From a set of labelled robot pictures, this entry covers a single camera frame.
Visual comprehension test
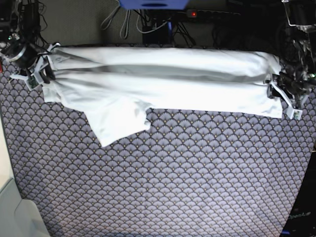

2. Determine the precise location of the white T-shirt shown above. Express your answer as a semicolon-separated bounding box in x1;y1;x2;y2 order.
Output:
42;47;282;147

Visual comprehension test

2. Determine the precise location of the black stand with OpenArm label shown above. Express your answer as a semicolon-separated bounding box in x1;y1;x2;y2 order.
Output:
280;152;316;237

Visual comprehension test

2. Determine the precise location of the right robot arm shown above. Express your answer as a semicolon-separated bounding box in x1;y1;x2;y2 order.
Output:
0;0;60;90

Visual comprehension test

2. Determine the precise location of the left gripper grey bracket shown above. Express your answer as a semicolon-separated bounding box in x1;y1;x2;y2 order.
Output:
265;72;312;120

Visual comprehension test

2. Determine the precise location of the grey plastic bin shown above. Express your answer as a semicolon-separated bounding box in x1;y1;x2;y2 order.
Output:
0;179;50;237

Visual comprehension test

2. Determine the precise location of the white power strip red switch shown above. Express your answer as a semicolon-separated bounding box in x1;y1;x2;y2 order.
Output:
186;9;241;19

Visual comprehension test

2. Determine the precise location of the black cable bundle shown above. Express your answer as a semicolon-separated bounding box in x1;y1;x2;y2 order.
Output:
135;8;247;46

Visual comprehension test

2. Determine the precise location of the blue box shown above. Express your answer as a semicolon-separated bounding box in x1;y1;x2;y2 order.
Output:
119;0;189;10

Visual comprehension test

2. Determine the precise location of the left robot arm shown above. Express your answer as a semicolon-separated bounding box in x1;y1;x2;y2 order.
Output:
266;0;316;120

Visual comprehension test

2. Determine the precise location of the fan patterned grey tablecloth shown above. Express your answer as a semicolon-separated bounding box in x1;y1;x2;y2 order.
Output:
0;62;316;237

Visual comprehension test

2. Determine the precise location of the grey looped cable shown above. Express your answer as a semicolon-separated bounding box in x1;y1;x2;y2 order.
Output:
100;4;131;39

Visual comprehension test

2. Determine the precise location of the right gripper grey bracket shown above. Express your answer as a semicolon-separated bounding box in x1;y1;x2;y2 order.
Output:
8;43;61;89

